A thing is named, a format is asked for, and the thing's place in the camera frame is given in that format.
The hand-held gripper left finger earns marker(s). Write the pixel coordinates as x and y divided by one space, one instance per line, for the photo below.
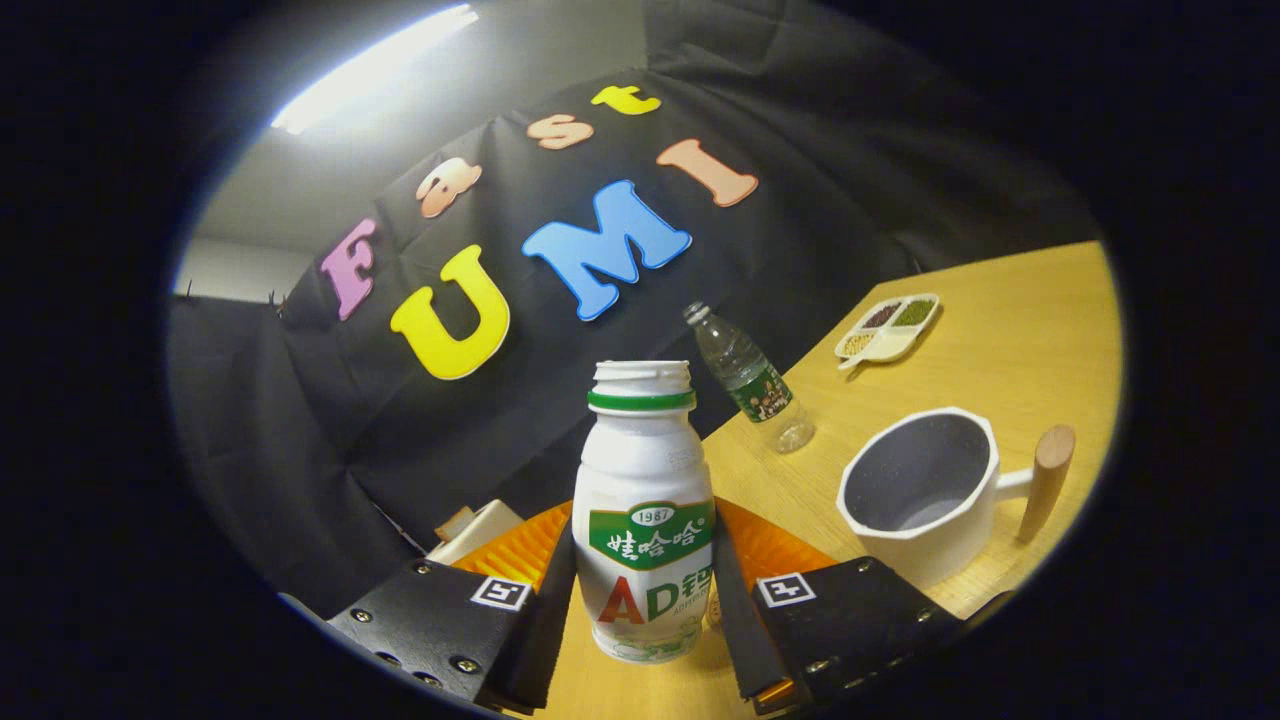
545 630

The bread slice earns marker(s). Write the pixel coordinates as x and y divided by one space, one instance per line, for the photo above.
455 523

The white divided dish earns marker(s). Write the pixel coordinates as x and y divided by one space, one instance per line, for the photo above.
885 347

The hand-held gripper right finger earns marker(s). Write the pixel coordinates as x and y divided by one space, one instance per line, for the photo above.
738 640

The white juice bottle green label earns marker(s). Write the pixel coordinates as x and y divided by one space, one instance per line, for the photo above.
640 470

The wooden table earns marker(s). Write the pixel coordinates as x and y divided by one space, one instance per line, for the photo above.
1030 330

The clear plastic water bottle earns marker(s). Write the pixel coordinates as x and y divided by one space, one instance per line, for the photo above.
745 375

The pile of green beans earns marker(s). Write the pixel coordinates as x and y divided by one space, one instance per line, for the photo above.
914 313

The pile of dark beans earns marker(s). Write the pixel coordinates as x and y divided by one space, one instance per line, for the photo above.
882 316

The cream toaster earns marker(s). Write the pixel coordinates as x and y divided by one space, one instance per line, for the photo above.
485 535

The pile of yellow beans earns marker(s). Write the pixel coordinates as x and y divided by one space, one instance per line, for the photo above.
858 343

